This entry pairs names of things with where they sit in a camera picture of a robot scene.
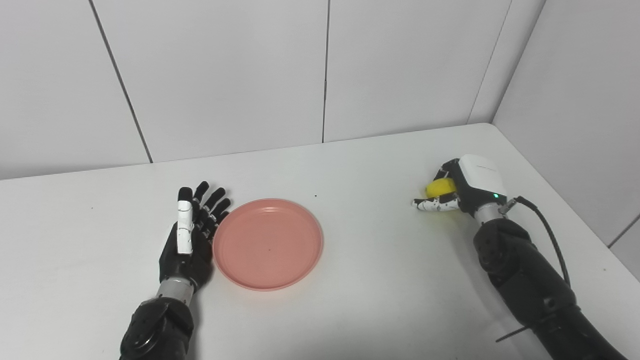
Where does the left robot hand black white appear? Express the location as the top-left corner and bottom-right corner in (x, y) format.
(159, 181), (232, 294)

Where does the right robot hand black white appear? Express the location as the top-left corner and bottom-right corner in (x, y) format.
(412, 154), (508, 218)

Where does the yellow lemon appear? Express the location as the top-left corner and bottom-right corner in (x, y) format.
(425, 178), (457, 213)

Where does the pink round plate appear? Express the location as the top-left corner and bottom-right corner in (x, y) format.
(212, 198), (324, 292)

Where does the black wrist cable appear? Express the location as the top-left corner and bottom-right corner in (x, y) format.
(499, 196), (572, 343)

